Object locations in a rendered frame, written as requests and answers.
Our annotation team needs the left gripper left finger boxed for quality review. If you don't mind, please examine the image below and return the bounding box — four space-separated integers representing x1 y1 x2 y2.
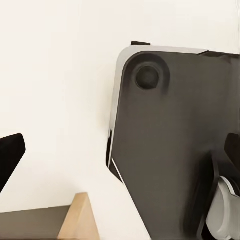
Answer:
0 133 26 193

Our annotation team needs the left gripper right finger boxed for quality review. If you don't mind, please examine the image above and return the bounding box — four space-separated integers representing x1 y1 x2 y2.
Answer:
224 133 240 173

